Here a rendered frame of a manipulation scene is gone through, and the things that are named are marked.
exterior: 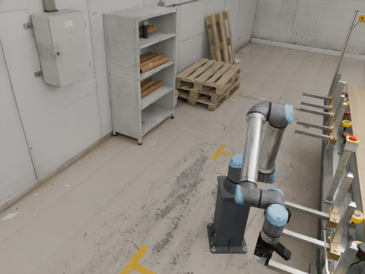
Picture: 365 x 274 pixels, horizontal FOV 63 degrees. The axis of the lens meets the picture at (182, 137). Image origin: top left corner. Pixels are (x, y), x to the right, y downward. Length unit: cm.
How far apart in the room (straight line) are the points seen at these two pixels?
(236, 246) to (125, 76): 219
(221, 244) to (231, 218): 32
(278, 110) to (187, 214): 156
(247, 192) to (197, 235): 141
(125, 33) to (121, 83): 60
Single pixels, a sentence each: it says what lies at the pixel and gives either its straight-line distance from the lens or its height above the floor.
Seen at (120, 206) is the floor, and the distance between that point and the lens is 308.
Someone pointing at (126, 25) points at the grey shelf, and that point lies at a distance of 344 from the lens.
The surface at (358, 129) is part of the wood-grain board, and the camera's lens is 304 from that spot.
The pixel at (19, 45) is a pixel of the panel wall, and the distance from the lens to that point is 296.
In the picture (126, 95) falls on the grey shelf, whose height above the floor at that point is 65.
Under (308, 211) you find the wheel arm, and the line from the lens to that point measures 203.
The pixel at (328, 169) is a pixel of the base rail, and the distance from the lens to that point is 272.
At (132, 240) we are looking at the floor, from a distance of 279.
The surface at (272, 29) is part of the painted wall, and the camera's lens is 938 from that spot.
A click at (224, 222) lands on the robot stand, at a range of 251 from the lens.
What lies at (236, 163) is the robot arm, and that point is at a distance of 221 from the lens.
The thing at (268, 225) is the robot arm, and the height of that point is 113.
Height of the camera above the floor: 214
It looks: 31 degrees down
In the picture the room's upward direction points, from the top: 3 degrees clockwise
